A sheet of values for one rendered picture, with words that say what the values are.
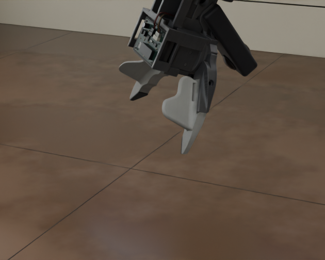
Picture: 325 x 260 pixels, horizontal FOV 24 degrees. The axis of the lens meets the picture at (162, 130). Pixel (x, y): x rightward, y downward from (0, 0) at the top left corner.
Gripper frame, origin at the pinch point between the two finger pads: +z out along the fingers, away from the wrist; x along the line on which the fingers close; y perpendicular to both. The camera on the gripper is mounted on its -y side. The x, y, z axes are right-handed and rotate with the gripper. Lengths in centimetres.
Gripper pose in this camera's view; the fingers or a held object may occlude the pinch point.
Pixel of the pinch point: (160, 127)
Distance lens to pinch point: 97.4
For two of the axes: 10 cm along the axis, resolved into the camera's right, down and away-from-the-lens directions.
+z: -3.8, 8.7, 3.1
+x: 4.5, 4.7, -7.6
